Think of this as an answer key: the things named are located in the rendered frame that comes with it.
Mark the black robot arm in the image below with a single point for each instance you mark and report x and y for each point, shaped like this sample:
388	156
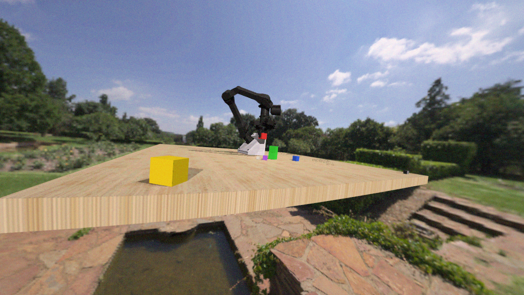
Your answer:
266	106

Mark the yellow cube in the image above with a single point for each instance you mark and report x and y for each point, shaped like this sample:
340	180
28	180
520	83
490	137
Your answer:
168	170

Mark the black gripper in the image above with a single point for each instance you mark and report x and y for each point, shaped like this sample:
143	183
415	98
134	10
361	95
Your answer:
261	123

